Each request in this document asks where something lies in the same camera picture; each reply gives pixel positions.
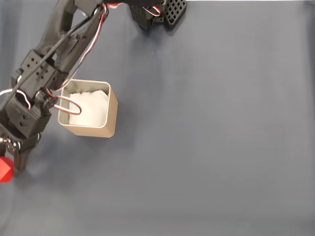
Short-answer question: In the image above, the red cube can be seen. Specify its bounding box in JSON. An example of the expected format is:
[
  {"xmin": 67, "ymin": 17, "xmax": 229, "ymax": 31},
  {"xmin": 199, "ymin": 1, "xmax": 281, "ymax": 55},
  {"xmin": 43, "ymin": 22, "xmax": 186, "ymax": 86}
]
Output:
[{"xmin": 0, "ymin": 156, "xmax": 13, "ymax": 183}]

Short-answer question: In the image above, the tan metal box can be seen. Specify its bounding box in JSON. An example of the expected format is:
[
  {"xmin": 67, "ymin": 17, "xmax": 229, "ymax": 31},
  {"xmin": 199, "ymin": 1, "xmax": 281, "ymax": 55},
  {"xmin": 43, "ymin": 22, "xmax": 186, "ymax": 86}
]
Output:
[{"xmin": 57, "ymin": 79, "xmax": 119, "ymax": 138}]

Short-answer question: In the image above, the white tissue paper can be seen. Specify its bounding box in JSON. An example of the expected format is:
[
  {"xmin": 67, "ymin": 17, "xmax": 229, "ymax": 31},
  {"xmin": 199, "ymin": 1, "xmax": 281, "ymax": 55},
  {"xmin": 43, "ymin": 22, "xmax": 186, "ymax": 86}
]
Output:
[{"xmin": 68, "ymin": 89, "xmax": 110, "ymax": 127}]

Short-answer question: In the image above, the blue table mat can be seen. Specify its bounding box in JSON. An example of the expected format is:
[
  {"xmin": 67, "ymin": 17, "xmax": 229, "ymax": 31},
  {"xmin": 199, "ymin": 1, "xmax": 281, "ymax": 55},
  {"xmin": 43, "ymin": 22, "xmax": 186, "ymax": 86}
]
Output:
[{"xmin": 0, "ymin": 0, "xmax": 315, "ymax": 236}]

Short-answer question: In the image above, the black camera cable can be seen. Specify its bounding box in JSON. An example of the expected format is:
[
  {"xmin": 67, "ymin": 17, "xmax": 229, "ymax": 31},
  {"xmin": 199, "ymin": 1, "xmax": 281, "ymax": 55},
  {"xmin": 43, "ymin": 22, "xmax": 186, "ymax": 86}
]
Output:
[{"xmin": 0, "ymin": 13, "xmax": 96, "ymax": 110}]

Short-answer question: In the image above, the red white black servo cable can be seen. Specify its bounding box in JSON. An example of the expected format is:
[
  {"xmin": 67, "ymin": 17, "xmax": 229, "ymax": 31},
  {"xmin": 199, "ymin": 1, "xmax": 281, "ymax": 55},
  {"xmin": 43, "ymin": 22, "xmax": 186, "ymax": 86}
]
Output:
[
  {"xmin": 36, "ymin": 2, "xmax": 121, "ymax": 115},
  {"xmin": 141, "ymin": 6, "xmax": 162, "ymax": 18}
]

